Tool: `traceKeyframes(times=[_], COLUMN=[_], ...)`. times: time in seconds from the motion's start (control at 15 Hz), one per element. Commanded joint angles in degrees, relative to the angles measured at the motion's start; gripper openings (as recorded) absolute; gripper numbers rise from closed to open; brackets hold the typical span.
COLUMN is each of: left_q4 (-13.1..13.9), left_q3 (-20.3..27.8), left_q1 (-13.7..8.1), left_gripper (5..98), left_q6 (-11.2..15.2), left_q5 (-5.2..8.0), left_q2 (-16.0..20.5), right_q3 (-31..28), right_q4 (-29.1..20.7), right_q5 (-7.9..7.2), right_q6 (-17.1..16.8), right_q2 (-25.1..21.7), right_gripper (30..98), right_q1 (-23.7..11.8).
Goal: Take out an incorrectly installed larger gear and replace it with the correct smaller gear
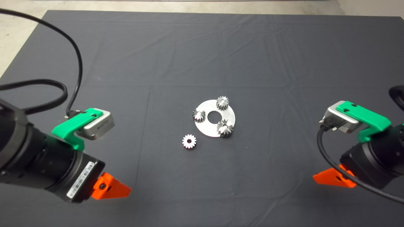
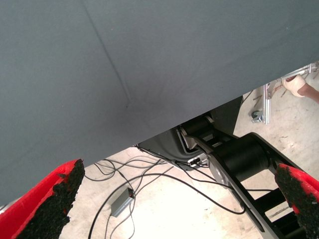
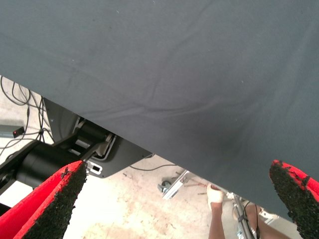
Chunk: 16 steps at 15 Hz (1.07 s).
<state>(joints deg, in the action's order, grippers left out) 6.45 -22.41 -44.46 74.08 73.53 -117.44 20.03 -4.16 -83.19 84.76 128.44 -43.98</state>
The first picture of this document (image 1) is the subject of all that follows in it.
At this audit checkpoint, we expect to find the left camera thin black cable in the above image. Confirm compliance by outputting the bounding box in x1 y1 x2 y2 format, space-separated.
0 8 86 119

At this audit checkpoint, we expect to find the left gripper green camera mount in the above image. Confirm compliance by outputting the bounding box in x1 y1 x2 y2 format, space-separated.
51 108 104 152

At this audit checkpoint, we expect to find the round metal plate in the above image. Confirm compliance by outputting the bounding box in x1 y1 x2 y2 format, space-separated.
194 99 236 138

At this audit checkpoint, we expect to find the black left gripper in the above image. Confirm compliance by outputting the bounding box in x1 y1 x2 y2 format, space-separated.
25 125 131 204

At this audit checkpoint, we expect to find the left arm braided black cable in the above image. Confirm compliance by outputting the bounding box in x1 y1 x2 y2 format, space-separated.
0 79 68 114

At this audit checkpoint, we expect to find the right gripper green camera mount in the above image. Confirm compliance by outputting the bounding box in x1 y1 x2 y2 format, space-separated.
335 101 392 142

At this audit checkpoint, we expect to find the arm braided black cable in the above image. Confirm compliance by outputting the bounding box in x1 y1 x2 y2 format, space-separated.
0 79 68 114
388 85 404 112

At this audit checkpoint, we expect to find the small steel gear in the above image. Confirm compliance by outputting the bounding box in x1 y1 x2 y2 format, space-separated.
216 96 229 111
182 134 197 149
193 108 206 123

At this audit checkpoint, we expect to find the gripper silver camera box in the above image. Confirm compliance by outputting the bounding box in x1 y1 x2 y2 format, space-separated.
76 110 115 141
319 105 363 133

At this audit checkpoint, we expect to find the right camera thick black cable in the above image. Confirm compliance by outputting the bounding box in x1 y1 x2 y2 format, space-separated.
317 125 404 205

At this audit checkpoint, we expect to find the dark grey table cloth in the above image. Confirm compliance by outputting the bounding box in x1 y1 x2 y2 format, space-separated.
0 9 404 227

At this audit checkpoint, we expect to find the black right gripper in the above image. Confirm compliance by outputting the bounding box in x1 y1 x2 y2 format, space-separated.
313 124 404 189

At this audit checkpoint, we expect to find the right gripper silver camera box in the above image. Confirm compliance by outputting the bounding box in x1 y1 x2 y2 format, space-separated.
319 105 363 133

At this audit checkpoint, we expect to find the right arm braided black cable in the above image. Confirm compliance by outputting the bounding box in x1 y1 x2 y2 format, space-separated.
388 85 404 112

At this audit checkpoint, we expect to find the gripper green camera mount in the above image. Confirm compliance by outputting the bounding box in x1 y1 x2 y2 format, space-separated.
335 101 392 142
51 108 104 152

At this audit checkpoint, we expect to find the left gripper silver camera box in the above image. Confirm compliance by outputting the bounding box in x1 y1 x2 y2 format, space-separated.
76 110 115 141

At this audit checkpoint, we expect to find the large steel gear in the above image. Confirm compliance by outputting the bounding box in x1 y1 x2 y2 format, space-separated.
217 119 234 138

